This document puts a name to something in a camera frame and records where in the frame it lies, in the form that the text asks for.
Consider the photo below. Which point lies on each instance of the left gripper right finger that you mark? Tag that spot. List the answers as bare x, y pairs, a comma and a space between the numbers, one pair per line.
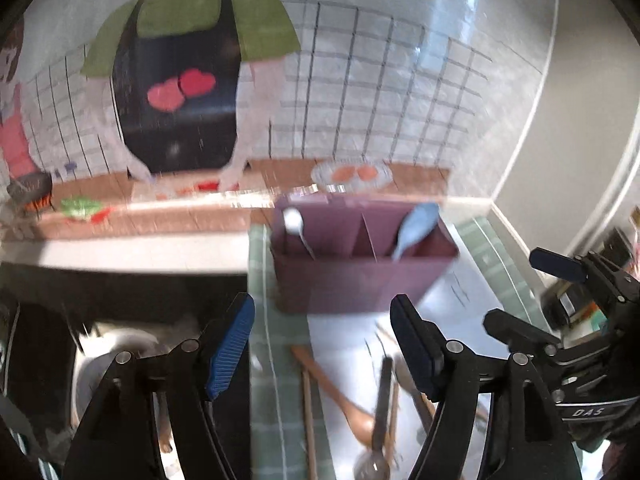
525, 435

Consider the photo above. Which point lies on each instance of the light blue plastic spoon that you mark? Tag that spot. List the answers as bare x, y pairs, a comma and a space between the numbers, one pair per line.
417, 225

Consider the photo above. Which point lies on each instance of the brown wooden spoon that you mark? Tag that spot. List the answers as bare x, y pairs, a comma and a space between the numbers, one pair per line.
360, 422

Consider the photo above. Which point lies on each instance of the black gas stove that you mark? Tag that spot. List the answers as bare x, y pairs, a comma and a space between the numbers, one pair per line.
60, 330

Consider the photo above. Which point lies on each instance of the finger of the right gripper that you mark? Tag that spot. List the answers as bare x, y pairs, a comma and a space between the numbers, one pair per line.
519, 336
562, 267

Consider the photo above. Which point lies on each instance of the green white checked table mat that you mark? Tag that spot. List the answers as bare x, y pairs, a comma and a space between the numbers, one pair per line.
350, 350

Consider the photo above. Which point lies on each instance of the small white head metal spoon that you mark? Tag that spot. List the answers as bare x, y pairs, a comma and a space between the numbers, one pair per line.
294, 226

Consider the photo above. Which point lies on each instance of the dark metal spoon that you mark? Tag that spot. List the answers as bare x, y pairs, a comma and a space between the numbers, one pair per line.
423, 406

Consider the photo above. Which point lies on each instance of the wooden chopstick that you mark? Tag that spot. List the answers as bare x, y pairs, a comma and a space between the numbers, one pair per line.
385, 332
309, 427
392, 425

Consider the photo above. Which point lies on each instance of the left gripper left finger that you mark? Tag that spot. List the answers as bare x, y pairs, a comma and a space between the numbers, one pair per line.
116, 437

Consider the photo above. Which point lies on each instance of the black handled utensil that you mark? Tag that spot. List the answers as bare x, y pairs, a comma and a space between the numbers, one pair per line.
374, 465

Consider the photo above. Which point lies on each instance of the purple plastic utensil holder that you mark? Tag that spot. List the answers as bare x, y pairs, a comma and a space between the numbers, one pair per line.
352, 239

